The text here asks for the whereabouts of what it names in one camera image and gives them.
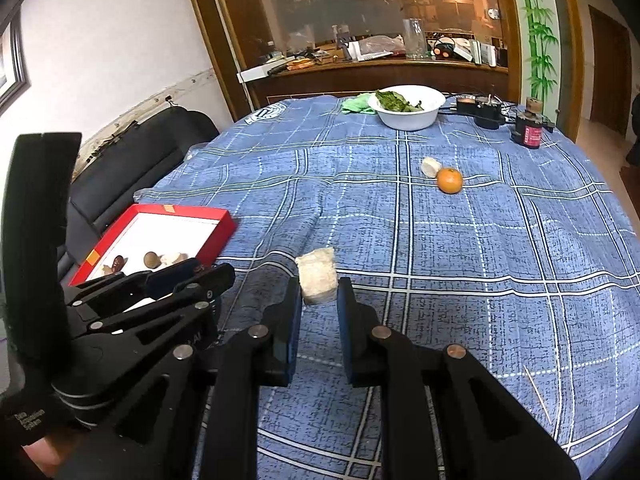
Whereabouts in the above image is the black sofa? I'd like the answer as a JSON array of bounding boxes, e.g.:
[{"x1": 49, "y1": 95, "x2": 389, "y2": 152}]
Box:
[{"x1": 57, "y1": 108, "x2": 221, "y2": 281}]

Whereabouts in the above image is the green leafy vegetable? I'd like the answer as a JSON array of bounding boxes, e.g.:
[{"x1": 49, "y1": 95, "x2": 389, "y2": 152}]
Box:
[{"x1": 374, "y1": 90, "x2": 426, "y2": 113}]

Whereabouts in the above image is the black round device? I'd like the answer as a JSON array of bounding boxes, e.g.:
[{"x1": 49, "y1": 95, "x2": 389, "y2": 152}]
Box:
[{"x1": 472, "y1": 96, "x2": 507, "y2": 130}]

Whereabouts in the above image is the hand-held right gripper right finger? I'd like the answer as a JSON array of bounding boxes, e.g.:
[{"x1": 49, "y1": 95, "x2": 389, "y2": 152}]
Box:
[{"x1": 336, "y1": 280, "x2": 581, "y2": 480}]

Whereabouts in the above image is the red box with white inside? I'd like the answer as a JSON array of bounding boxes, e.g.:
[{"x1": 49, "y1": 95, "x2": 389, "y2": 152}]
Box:
[{"x1": 67, "y1": 204, "x2": 237, "y2": 288}]

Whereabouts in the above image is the white carton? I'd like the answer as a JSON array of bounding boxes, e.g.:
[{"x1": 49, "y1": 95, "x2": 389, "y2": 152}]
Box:
[{"x1": 470, "y1": 40, "x2": 498, "y2": 67}]

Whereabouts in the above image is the dark picture frame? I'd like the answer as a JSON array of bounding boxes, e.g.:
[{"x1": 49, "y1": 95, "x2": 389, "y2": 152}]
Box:
[{"x1": 0, "y1": 10, "x2": 31, "y2": 116}]

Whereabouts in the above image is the clear plastic bag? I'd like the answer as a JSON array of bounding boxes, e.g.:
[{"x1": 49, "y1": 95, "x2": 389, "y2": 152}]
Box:
[{"x1": 360, "y1": 35, "x2": 405, "y2": 56}]

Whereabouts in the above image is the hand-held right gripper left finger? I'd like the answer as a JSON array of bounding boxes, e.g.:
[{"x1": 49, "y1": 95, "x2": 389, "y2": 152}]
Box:
[{"x1": 55, "y1": 276, "x2": 304, "y2": 480}]

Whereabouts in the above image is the blue plaid tablecloth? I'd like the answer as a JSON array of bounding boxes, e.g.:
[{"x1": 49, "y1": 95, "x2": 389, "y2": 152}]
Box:
[{"x1": 135, "y1": 92, "x2": 640, "y2": 480}]

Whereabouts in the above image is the flat white box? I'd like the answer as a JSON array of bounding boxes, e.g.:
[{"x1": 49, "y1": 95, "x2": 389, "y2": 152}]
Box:
[{"x1": 236, "y1": 62, "x2": 293, "y2": 83}]

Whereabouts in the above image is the bamboo wall sticker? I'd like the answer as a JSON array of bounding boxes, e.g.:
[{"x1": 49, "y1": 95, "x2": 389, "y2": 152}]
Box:
[{"x1": 510, "y1": 0, "x2": 561, "y2": 106}]

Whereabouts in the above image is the person's left hand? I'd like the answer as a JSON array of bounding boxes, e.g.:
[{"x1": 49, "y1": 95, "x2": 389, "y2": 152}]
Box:
[{"x1": 22, "y1": 437, "x2": 66, "y2": 478}]

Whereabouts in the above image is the glass pitcher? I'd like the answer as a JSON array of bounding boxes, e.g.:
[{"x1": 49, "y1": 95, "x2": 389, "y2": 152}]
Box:
[{"x1": 402, "y1": 18, "x2": 427, "y2": 59}]

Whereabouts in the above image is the wooden door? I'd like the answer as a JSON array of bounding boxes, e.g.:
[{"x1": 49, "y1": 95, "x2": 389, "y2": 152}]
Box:
[{"x1": 587, "y1": 4, "x2": 633, "y2": 136}]

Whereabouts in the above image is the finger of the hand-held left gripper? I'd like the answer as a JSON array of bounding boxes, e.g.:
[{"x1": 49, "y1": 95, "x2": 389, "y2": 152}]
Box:
[
  {"x1": 65, "y1": 257, "x2": 203, "y2": 308},
  {"x1": 87, "y1": 262, "x2": 236, "y2": 342}
]

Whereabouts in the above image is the green cloth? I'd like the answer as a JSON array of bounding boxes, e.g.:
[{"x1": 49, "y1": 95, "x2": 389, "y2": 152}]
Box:
[{"x1": 341, "y1": 93, "x2": 378, "y2": 115}]

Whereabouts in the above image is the orange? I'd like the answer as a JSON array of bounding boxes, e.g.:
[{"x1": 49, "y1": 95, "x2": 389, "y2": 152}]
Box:
[{"x1": 436, "y1": 167, "x2": 463, "y2": 195}]

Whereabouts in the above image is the wooden cabinet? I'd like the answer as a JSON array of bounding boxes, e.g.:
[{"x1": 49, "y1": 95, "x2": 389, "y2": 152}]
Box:
[{"x1": 180, "y1": 0, "x2": 586, "y2": 141}]

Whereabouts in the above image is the wooden toothpick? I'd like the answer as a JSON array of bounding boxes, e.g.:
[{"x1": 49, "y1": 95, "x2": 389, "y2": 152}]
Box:
[{"x1": 522, "y1": 365, "x2": 553, "y2": 426}]

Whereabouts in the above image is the black bottle with red label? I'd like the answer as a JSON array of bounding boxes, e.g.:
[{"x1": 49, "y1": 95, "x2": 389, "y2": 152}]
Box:
[{"x1": 511, "y1": 97, "x2": 555, "y2": 150}]

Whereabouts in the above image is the white bowl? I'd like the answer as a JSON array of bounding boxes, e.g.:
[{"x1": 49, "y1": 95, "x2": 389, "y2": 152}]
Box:
[{"x1": 367, "y1": 85, "x2": 447, "y2": 131}]

